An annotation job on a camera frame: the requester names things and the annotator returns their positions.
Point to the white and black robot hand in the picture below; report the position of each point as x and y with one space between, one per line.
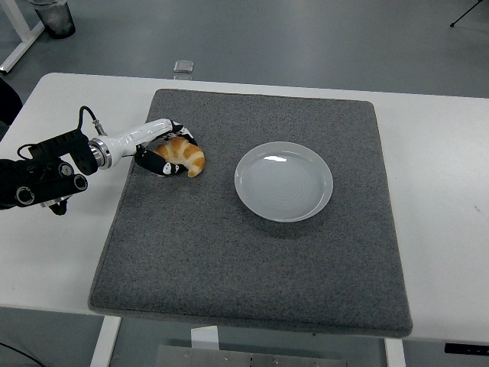
137 134

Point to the golden croissant bread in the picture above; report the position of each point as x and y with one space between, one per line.
189 154

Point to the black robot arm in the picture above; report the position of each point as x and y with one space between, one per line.
38 179

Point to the round light grey plate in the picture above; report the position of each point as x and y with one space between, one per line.
282 183

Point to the grey metal plate with screws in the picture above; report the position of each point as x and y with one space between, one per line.
229 359

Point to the small clear floor box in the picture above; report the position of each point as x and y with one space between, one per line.
183 66

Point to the black bin with plastic liner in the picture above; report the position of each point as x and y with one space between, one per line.
57 23

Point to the grey felt mat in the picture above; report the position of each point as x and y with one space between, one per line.
229 260

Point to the white table leg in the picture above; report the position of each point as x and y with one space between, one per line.
395 353
105 344

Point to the black tripod leg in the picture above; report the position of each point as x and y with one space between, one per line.
452 25

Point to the black table control panel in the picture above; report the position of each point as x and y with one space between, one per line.
466 348

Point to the white desk leg frame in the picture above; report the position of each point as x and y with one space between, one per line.
23 36

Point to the white bracket under table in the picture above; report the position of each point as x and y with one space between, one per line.
204 336

